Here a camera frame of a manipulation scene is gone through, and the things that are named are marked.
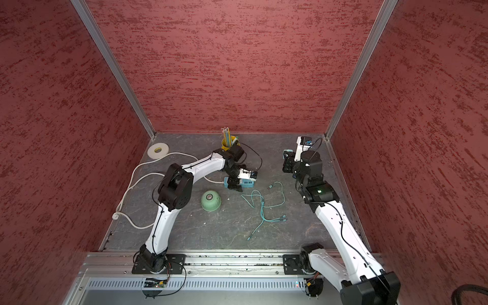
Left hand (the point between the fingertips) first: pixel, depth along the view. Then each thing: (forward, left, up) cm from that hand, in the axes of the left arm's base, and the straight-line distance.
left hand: (241, 181), depth 97 cm
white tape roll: (+21, +51, 0) cm, 55 cm away
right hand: (-3, -19, +26) cm, 32 cm away
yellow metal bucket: (+17, +9, +7) cm, 20 cm away
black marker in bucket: (+20, +3, +10) cm, 22 cm away
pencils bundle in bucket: (+19, +8, +11) cm, 24 cm away
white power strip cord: (-17, +60, -4) cm, 62 cm away
